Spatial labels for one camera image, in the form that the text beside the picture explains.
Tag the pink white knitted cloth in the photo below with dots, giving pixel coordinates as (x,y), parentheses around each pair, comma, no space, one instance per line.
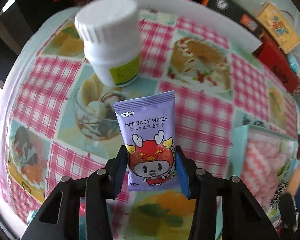
(260,160)

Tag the yellow cartoon gift box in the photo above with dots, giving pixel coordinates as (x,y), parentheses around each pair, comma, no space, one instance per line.
(280,27)

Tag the white tray with teal rim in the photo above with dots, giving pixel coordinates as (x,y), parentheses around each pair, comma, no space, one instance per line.
(240,140)

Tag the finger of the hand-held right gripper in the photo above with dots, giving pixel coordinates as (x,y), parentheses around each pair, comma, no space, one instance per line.
(288,215)

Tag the green cloth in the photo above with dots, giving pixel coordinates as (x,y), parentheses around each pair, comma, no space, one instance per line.
(283,167)

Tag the low black cabinet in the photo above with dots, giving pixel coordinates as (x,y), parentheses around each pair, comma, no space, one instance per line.
(7,47)

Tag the black box with orange edge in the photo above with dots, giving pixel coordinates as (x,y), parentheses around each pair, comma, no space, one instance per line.
(232,12)

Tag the teal packet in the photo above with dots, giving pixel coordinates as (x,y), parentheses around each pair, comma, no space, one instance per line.
(293,63)

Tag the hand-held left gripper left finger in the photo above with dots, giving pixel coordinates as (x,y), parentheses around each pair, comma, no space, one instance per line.
(118,170)

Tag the white board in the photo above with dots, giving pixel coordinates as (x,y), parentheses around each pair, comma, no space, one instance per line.
(215,22)

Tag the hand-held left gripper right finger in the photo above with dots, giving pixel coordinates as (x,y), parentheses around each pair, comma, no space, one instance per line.
(183,177)

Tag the purple baby wipes pack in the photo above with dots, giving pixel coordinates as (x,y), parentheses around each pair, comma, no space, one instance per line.
(145,130)

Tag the red crate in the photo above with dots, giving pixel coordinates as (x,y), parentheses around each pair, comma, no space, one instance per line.
(277,65)

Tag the leopard print scrunchie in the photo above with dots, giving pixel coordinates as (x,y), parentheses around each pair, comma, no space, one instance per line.
(277,196)

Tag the white plastic bottle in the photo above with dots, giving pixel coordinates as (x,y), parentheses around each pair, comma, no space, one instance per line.
(107,62)

